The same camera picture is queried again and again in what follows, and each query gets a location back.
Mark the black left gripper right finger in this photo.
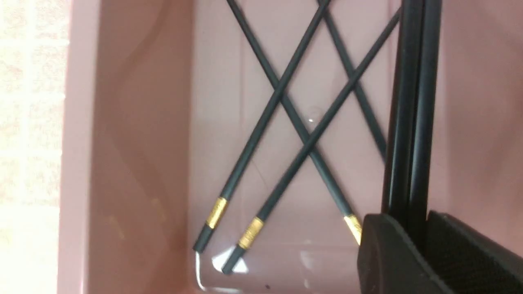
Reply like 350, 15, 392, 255
425, 211, 523, 294

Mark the black chopstick gold band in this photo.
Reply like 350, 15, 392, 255
221, 8, 401, 275
228, 0, 361, 249
192, 0, 330, 254

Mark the pink checkered tablecloth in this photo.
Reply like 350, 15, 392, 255
0, 0, 72, 294

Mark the pink plastic bin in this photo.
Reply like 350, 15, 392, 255
58, 0, 522, 294

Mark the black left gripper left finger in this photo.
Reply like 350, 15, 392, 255
357, 214, 454, 294

